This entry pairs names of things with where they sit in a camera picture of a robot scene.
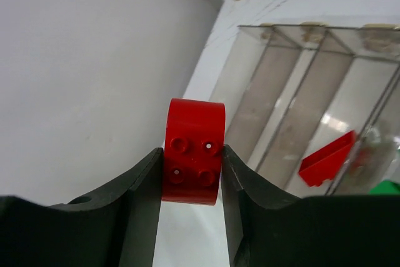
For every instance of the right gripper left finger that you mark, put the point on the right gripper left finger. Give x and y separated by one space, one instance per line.
112 225

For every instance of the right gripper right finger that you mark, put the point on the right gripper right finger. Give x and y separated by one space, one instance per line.
266 226

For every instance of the red lego piece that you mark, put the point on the red lego piece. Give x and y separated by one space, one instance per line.
325 163

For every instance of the red round lego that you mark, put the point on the red round lego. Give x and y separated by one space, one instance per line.
193 151

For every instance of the green lego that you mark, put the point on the green lego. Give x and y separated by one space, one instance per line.
386 187

